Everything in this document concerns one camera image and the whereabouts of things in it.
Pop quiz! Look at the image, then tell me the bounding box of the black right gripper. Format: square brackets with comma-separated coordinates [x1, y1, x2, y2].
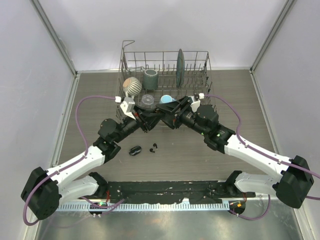
[155, 96, 208, 137]

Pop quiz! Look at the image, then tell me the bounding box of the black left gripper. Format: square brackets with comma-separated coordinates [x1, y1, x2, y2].
[113, 104, 164, 144]

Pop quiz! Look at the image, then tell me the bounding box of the black earbud charging case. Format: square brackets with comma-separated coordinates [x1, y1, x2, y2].
[128, 145, 142, 156]

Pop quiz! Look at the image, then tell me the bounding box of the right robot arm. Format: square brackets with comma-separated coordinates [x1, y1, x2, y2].
[155, 94, 314, 209]

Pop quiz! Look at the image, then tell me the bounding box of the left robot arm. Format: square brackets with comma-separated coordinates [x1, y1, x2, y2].
[20, 106, 165, 226]

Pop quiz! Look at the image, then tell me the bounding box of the light blue mug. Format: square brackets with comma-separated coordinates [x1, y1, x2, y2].
[159, 95, 176, 104]

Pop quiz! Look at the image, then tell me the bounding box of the clear drinking glass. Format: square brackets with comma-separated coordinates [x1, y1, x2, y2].
[140, 94, 155, 109]

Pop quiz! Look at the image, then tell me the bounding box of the striped beige mug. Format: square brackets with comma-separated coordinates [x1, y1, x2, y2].
[122, 77, 143, 99]

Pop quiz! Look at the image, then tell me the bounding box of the grey ceramic cup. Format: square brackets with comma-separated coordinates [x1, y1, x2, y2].
[142, 69, 159, 91]

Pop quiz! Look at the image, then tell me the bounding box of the dark teal plate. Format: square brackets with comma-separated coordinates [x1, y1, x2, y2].
[176, 48, 185, 88]

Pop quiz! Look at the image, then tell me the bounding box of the grey wire dish rack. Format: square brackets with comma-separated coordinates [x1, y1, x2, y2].
[116, 41, 215, 123]

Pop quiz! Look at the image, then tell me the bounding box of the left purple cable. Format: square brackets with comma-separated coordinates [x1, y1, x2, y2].
[22, 96, 126, 226]

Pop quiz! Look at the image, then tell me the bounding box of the purple cable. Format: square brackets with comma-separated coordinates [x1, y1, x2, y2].
[22, 96, 126, 226]
[204, 94, 320, 221]

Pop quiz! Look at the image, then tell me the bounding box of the white slotted cable duct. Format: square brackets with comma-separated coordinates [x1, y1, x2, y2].
[56, 200, 230, 212]

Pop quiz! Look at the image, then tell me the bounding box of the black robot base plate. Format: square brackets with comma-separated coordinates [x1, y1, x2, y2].
[77, 179, 247, 204]

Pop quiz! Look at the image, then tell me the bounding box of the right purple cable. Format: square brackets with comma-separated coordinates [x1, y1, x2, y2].
[204, 94, 320, 221]

